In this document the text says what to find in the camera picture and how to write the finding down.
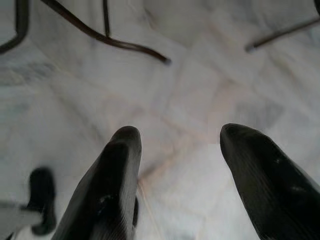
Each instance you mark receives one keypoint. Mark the dark bent metal chair leg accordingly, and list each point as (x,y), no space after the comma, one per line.
(21,27)

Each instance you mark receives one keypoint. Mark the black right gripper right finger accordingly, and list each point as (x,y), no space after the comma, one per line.
(265,185)

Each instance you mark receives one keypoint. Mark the dark straight metal chair leg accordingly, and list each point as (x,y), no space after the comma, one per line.
(285,32)

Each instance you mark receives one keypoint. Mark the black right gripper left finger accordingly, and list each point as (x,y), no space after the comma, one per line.
(107,190)

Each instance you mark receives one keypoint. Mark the dark metal chair sled frame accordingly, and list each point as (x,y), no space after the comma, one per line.
(100,35)

